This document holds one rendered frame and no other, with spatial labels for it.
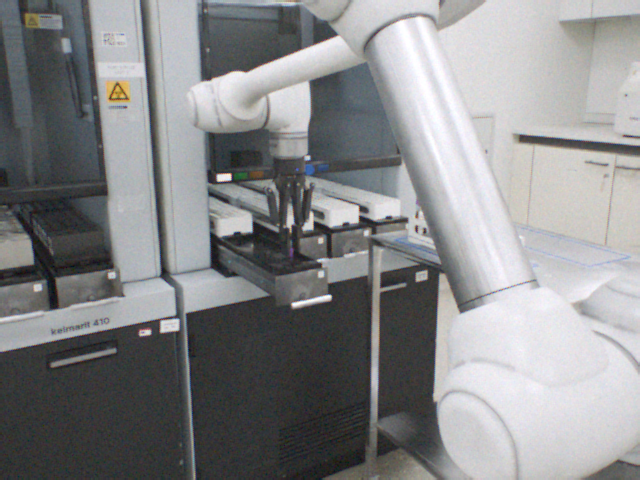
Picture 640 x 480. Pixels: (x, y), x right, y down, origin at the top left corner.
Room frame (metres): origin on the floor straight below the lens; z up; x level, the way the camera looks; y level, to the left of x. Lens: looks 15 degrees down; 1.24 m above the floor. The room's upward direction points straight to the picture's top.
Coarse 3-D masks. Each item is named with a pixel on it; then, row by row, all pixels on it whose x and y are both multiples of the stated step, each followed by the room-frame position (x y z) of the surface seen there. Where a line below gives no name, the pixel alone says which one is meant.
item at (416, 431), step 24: (384, 240) 1.55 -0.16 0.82; (528, 240) 1.54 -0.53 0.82; (552, 240) 1.54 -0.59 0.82; (576, 240) 1.54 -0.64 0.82; (432, 264) 1.37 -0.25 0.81; (552, 264) 1.34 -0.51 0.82; (576, 264) 1.34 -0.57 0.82; (600, 264) 1.34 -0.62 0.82; (624, 264) 1.34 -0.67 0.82; (552, 288) 1.18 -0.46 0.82; (576, 288) 1.18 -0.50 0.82; (432, 408) 1.66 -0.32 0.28; (384, 432) 1.55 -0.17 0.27; (408, 432) 1.53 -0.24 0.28; (432, 432) 1.53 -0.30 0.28; (432, 456) 1.42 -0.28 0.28
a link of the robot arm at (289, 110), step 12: (300, 84) 1.43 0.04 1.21; (276, 96) 1.40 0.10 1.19; (288, 96) 1.41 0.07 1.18; (300, 96) 1.43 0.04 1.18; (276, 108) 1.40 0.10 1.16; (288, 108) 1.41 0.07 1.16; (300, 108) 1.43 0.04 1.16; (276, 120) 1.40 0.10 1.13; (288, 120) 1.42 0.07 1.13; (300, 120) 1.43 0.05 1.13; (276, 132) 1.43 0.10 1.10; (288, 132) 1.43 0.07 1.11; (300, 132) 1.44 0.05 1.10
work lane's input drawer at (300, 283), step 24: (216, 240) 1.61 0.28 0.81; (240, 240) 1.62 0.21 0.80; (264, 240) 1.61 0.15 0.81; (240, 264) 1.45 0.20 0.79; (264, 264) 1.37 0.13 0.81; (288, 264) 1.40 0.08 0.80; (312, 264) 1.36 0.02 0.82; (264, 288) 1.35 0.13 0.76; (288, 288) 1.31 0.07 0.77; (312, 288) 1.35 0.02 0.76
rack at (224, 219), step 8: (208, 200) 1.85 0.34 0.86; (216, 200) 1.85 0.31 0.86; (216, 208) 1.74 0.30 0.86; (224, 208) 1.74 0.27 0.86; (232, 208) 1.75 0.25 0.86; (216, 216) 1.64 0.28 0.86; (224, 216) 1.64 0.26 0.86; (232, 216) 1.64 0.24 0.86; (240, 216) 1.64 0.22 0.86; (248, 216) 1.65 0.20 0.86; (216, 224) 1.62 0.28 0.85; (224, 224) 1.61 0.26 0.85; (232, 224) 1.63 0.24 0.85; (240, 224) 1.64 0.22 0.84; (248, 224) 1.65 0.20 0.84; (216, 232) 1.62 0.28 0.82; (224, 232) 1.61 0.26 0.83; (232, 232) 1.63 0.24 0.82
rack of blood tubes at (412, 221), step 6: (414, 216) 1.55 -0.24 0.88; (408, 222) 1.55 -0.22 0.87; (414, 222) 1.52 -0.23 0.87; (420, 222) 1.50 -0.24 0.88; (408, 228) 1.54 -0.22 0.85; (414, 228) 1.53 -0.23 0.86; (408, 234) 1.54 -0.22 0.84; (414, 234) 1.52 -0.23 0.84; (426, 234) 1.52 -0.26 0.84; (408, 240) 1.54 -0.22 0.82; (414, 240) 1.52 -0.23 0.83; (426, 240) 1.48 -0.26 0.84; (432, 240) 1.46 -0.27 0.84; (522, 240) 1.33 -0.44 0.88; (432, 246) 1.46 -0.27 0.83
